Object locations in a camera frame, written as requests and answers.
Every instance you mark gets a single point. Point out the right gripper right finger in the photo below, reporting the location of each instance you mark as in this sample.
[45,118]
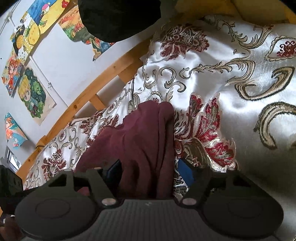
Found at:
[197,180]

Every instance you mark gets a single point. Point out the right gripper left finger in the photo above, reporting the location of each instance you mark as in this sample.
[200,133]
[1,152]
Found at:
[104,184]

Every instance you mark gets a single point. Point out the maroon small garment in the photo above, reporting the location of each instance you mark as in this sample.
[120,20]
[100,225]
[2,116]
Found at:
[144,144]

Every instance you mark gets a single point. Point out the person's left hand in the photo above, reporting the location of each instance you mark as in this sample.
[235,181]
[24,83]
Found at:
[10,230]

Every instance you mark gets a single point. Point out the white floral satin bedspread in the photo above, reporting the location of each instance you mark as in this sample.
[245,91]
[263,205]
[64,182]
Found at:
[232,86]

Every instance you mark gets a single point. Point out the orange haired character drawing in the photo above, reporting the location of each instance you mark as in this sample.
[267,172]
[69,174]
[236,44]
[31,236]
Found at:
[11,72]

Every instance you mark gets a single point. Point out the black fabric bundle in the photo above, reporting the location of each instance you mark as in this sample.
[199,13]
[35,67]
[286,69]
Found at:
[113,21]

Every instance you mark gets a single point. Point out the teal character wall drawing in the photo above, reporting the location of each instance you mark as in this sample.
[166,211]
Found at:
[13,131]

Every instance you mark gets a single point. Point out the blond character wall drawing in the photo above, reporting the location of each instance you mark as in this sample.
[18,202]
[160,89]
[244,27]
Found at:
[35,96]

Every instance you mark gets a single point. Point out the colourful floral wall drawing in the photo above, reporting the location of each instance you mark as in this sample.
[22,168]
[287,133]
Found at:
[73,27]

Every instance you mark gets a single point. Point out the yellow blue wall drawing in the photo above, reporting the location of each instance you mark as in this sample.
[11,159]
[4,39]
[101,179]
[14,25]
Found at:
[34,23]

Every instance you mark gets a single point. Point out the wooden bed frame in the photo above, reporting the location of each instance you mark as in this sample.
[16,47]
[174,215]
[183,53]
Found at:
[109,84]

